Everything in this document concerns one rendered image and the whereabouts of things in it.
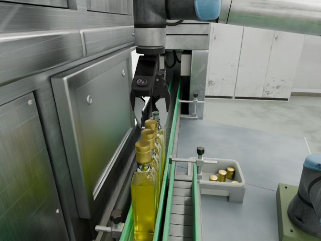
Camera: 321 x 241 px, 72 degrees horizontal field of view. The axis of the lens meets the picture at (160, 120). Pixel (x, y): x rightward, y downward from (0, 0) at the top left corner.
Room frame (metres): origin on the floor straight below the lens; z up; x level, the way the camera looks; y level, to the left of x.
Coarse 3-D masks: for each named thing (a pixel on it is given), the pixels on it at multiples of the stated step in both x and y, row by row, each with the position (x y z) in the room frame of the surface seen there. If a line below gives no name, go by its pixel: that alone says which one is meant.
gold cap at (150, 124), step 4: (148, 120) 0.55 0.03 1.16; (152, 120) 0.55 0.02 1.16; (148, 124) 0.52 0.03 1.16; (152, 124) 0.52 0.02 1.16; (156, 124) 0.53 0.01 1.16; (148, 128) 0.52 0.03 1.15; (152, 128) 0.52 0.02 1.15; (156, 128) 0.53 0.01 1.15; (156, 132) 0.53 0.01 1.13; (156, 136) 0.53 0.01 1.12
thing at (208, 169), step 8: (216, 160) 0.83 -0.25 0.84; (224, 160) 0.83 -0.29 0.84; (232, 160) 0.83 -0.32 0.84; (192, 168) 0.84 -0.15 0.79; (208, 168) 0.83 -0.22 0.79; (216, 168) 0.83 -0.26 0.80; (224, 168) 0.82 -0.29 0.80; (240, 168) 0.77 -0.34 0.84; (208, 176) 0.80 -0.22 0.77; (240, 176) 0.72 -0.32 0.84; (208, 184) 0.68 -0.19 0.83; (216, 184) 0.67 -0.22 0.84; (224, 184) 0.67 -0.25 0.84; (232, 184) 0.67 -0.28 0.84; (240, 184) 0.67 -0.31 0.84
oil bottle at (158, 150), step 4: (156, 144) 0.54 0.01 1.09; (156, 148) 0.52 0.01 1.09; (160, 148) 0.54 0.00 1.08; (156, 152) 0.51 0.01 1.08; (160, 152) 0.53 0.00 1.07; (160, 156) 0.53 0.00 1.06; (160, 160) 0.53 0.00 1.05; (160, 164) 0.53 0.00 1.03; (160, 168) 0.53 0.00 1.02; (160, 172) 0.53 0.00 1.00; (160, 176) 0.53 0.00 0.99; (160, 180) 0.53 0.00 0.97; (160, 184) 0.53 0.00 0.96; (160, 188) 0.53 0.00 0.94
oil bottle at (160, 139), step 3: (159, 135) 0.59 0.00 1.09; (162, 135) 0.61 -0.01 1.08; (156, 138) 0.58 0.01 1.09; (159, 138) 0.58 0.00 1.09; (162, 138) 0.59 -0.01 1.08; (156, 141) 0.57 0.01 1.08; (159, 141) 0.57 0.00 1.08; (162, 141) 0.58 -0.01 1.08; (162, 144) 0.57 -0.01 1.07; (162, 147) 0.57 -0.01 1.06; (162, 150) 0.57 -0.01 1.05; (162, 153) 0.57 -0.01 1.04; (162, 156) 0.57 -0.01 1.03; (162, 159) 0.57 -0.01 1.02; (162, 162) 0.57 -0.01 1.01; (162, 165) 0.57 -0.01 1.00; (162, 168) 0.57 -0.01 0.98; (162, 171) 0.57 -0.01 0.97; (162, 174) 0.57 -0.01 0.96; (162, 177) 0.57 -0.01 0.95; (162, 180) 0.57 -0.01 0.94
